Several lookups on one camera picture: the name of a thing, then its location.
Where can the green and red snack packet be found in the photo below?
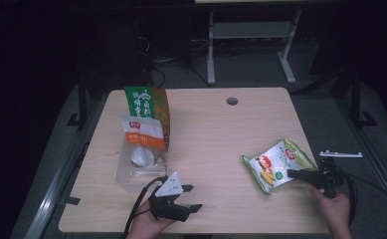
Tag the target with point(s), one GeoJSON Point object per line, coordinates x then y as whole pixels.
{"type": "Point", "coordinates": [144, 101]}

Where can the black tape strip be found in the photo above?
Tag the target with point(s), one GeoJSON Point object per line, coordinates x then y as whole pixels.
{"type": "Point", "coordinates": [72, 200]}

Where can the aluminium floor rail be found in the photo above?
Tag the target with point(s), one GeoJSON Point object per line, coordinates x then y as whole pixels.
{"type": "Point", "coordinates": [380, 166]}
{"type": "Point", "coordinates": [53, 192]}

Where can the clear plastic container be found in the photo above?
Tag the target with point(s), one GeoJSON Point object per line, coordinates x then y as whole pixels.
{"type": "Point", "coordinates": [138, 177]}

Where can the white metal table frame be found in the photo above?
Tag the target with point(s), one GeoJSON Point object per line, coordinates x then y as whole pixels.
{"type": "Point", "coordinates": [250, 30]}

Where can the white and orange snack packet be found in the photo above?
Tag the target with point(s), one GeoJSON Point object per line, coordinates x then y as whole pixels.
{"type": "Point", "coordinates": [144, 132]}

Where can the person's left hand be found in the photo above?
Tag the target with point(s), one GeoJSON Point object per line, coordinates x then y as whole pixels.
{"type": "Point", "coordinates": [146, 227]}

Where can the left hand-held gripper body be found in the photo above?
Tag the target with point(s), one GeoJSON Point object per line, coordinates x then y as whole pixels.
{"type": "Point", "coordinates": [168, 190]}

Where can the black metal stand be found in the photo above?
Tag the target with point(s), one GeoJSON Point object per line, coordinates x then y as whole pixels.
{"type": "Point", "coordinates": [356, 99]}
{"type": "Point", "coordinates": [82, 99]}

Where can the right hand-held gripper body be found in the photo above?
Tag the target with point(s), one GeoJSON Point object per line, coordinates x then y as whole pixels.
{"type": "Point", "coordinates": [328, 177]}

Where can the person's right hand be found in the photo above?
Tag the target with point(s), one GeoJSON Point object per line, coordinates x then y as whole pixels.
{"type": "Point", "coordinates": [337, 215]}

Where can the white and green snack packet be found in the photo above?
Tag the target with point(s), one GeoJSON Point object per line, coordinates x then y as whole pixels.
{"type": "Point", "coordinates": [274, 162]}

